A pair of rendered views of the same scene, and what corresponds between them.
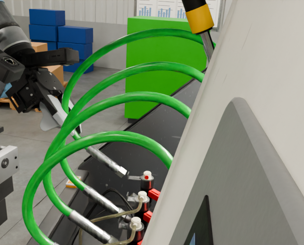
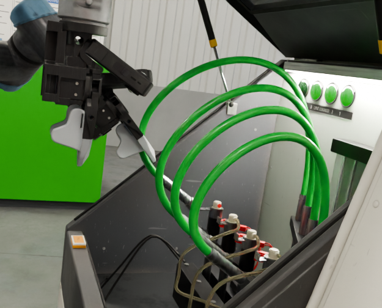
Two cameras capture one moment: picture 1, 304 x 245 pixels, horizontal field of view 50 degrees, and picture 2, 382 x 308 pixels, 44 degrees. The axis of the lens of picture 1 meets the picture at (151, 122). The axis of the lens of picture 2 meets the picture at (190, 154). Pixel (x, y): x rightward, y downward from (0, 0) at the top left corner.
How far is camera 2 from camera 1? 0.51 m
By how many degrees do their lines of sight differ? 26
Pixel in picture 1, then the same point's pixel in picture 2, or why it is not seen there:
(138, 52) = (10, 99)
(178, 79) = not seen: hidden behind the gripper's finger
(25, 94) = (99, 117)
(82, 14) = not seen: outside the picture
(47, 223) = (87, 282)
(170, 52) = not seen: hidden behind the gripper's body
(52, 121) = (133, 146)
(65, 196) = (81, 256)
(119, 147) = (125, 197)
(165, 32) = (249, 60)
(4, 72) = (146, 84)
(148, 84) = (24, 146)
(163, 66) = (268, 88)
